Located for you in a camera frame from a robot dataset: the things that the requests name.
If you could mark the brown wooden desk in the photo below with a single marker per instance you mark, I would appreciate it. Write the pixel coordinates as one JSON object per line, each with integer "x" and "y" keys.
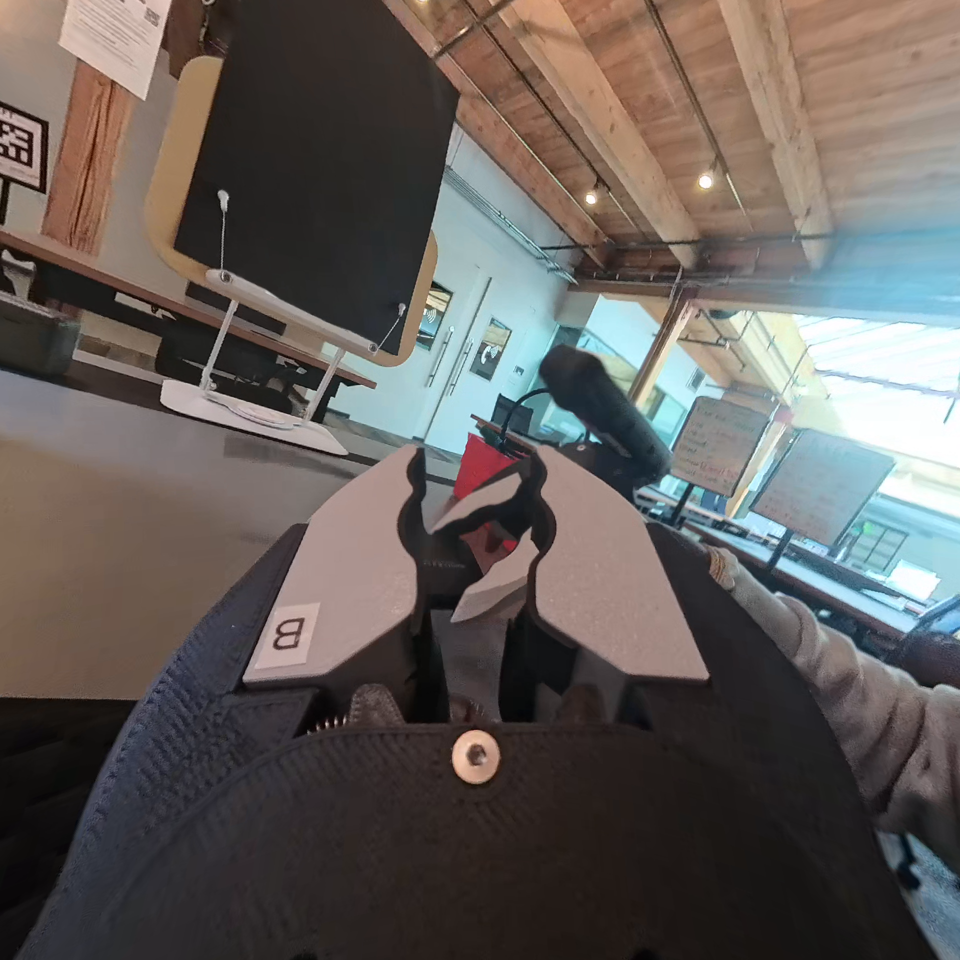
{"x": 75, "y": 259}

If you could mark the whiteboard on stand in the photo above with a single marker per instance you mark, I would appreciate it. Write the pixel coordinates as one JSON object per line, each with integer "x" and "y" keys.
{"x": 821, "y": 484}
{"x": 720, "y": 442}

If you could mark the black panel on white stand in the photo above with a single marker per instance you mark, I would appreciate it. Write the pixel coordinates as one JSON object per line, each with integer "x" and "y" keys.
{"x": 315, "y": 150}

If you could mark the white paper notice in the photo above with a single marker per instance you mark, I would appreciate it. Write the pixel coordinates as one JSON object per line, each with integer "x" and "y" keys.
{"x": 112, "y": 37}

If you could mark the grey storage crate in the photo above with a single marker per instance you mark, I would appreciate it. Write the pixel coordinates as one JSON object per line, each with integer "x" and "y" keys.
{"x": 37, "y": 337}

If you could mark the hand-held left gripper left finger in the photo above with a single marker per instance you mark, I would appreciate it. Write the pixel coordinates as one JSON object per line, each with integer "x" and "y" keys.
{"x": 345, "y": 577}

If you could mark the person's right forearm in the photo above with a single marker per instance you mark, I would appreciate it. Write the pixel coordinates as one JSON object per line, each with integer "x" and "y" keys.
{"x": 847, "y": 675}

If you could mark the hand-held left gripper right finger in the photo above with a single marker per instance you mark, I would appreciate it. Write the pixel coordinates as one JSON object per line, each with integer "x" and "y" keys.
{"x": 615, "y": 585}

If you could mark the red plastic bin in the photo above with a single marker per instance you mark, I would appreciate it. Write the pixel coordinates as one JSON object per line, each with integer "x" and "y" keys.
{"x": 480, "y": 465}

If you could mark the black and white code sign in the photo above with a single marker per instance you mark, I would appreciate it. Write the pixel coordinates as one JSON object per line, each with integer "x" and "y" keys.
{"x": 22, "y": 146}

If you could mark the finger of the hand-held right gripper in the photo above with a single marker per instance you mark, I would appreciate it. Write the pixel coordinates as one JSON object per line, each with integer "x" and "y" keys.
{"x": 472, "y": 510}
{"x": 487, "y": 596}

